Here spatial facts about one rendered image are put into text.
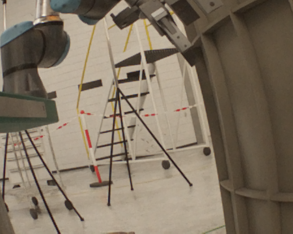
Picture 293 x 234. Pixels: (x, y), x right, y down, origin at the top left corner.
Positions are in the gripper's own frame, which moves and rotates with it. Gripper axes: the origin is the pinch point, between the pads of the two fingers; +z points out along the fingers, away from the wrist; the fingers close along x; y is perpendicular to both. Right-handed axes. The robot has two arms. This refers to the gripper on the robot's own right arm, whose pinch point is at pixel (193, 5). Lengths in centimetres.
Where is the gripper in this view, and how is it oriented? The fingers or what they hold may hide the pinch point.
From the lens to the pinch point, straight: 53.9
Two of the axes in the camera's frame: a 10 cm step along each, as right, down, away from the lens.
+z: 5.8, 8.1, 1.2
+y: -8.1, 5.9, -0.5
